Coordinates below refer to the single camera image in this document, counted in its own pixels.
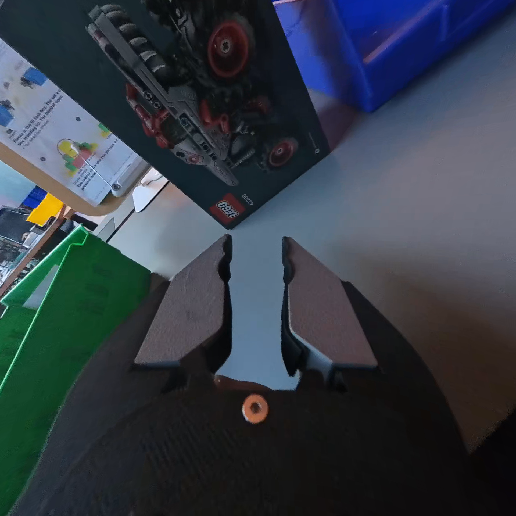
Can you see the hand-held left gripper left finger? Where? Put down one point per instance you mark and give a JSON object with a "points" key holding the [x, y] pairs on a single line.
{"points": [[187, 310]]}

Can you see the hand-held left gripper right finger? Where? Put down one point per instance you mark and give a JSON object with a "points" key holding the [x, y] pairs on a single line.
{"points": [[322, 310]]}

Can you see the green plastic bin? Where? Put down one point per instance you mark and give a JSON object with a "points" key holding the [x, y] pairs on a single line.
{"points": [[60, 322]]}

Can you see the dark lego set box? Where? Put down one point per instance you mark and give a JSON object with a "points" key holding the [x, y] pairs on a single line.
{"points": [[181, 60]]}

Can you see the white rounded tray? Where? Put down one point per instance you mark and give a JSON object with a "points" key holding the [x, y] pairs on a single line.
{"points": [[150, 193]]}

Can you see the white clip with metal eyelet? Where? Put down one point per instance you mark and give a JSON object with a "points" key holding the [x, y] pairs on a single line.
{"points": [[129, 177]]}

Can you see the yellow plastic bin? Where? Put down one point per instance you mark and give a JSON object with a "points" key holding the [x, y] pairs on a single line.
{"points": [[46, 209]]}

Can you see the printed instruction sheet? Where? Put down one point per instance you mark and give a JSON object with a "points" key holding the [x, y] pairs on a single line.
{"points": [[40, 121]]}

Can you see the blue plastic bin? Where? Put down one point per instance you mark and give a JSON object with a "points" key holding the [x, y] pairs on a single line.
{"points": [[403, 48]]}

